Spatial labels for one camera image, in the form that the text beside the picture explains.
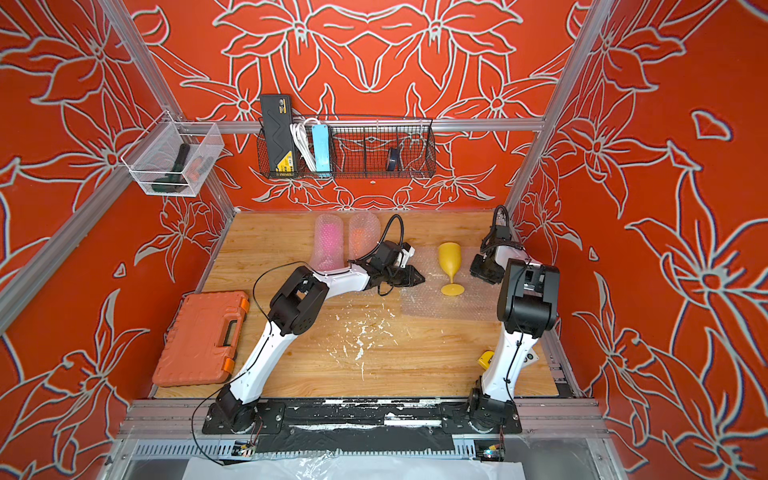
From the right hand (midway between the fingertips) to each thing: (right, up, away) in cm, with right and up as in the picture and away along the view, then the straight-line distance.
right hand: (474, 271), depth 101 cm
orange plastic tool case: (-82, -18, -20) cm, 86 cm away
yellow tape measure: (-3, -22, -19) cm, 30 cm away
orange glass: (-38, +13, +2) cm, 41 cm away
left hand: (-17, -2, -3) cm, 18 cm away
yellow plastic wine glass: (-9, +6, -3) cm, 11 cm away
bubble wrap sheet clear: (0, -9, -6) cm, 11 cm away
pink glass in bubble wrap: (-50, +9, 0) cm, 51 cm away
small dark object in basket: (-29, +36, -8) cm, 47 cm away
